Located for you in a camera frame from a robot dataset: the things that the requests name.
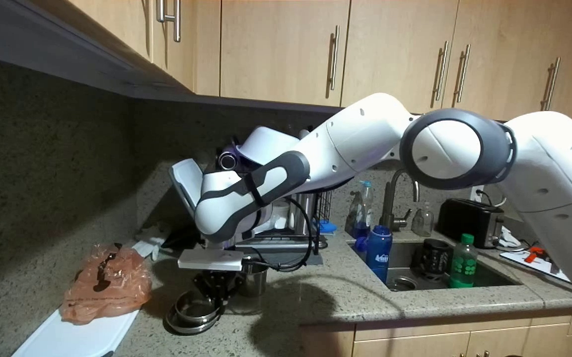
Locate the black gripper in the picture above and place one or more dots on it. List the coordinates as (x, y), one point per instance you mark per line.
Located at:
(222, 277)

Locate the silver round metal container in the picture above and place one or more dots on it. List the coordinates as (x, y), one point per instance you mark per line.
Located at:
(168, 320)
(182, 328)
(196, 312)

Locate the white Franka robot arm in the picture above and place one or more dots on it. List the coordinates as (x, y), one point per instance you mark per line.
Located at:
(365, 132)

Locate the grey drying mat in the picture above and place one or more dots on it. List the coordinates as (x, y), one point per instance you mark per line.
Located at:
(178, 241)

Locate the blue lidded clear container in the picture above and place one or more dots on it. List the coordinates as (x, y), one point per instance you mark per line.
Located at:
(325, 229)

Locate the orange plastic bag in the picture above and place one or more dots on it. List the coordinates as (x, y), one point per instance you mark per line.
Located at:
(107, 285)

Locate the clear spray bottle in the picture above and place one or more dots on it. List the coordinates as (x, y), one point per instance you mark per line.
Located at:
(367, 199)
(355, 211)

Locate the blue tumbler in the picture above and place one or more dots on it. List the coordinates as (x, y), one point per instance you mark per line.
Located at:
(377, 255)

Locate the white paper sheet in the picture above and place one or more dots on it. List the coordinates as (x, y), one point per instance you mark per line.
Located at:
(73, 334)

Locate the wood drawer front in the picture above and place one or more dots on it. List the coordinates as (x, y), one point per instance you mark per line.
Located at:
(405, 346)
(554, 338)
(496, 342)

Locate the metal sink faucet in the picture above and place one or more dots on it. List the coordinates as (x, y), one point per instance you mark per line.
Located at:
(397, 199)

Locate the clear soap dispenser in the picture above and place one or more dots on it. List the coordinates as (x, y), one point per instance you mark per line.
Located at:
(421, 219)

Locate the green plastic bottle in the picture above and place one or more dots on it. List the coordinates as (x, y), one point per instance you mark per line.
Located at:
(462, 261)

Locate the black toaster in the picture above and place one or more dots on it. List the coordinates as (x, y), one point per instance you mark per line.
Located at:
(464, 221)

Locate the steel kitchen sink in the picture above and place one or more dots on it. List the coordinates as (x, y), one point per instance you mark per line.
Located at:
(490, 275)

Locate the white papers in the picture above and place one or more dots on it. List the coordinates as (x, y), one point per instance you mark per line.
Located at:
(550, 271)

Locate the silver wrist camera bar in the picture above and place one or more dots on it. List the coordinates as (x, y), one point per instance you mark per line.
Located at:
(208, 263)

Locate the white wall outlet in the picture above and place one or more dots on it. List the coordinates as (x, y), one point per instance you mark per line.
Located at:
(476, 195)

